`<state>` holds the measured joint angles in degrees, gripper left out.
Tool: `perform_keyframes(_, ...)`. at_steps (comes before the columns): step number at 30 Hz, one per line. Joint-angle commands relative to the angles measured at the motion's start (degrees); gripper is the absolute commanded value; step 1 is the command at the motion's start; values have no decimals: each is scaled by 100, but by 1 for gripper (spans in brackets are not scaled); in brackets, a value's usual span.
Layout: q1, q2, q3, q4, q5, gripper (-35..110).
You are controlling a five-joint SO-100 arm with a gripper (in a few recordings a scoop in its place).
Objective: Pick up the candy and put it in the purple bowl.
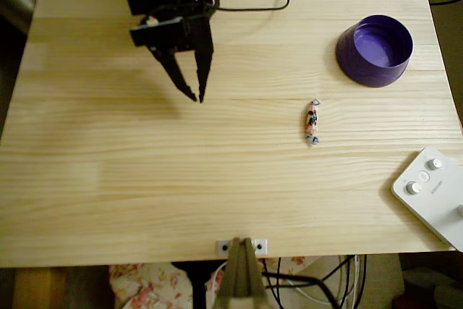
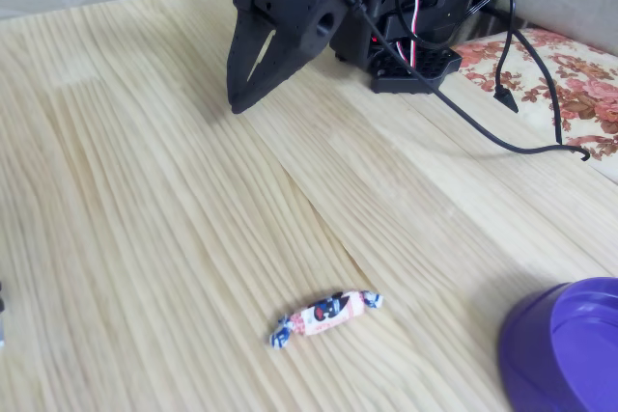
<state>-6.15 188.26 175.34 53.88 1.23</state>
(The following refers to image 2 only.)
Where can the purple bowl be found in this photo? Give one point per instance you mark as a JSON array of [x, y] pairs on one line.
[[555, 349]]

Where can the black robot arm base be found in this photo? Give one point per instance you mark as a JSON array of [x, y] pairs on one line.
[[425, 69]]

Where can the candy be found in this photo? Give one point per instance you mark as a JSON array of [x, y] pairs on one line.
[[324, 318]]

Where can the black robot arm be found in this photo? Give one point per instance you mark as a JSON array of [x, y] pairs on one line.
[[439, 2]]

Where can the floral cloth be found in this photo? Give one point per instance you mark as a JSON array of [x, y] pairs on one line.
[[584, 89]]

